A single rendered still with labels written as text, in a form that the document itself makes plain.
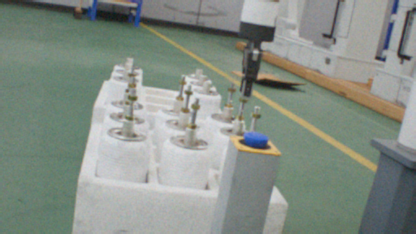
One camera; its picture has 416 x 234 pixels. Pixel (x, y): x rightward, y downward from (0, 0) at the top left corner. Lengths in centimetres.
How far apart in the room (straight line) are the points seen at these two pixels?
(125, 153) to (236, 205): 24
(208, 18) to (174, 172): 654
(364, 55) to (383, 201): 322
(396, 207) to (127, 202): 54
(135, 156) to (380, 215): 52
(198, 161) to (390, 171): 40
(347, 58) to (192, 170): 332
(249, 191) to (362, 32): 350
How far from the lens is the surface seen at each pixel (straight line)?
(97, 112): 145
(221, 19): 751
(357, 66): 426
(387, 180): 111
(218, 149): 109
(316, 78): 421
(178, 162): 95
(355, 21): 419
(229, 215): 82
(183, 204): 94
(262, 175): 80
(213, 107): 149
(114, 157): 94
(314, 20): 812
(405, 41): 361
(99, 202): 93
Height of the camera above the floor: 53
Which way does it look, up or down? 13 degrees down
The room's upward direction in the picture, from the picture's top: 11 degrees clockwise
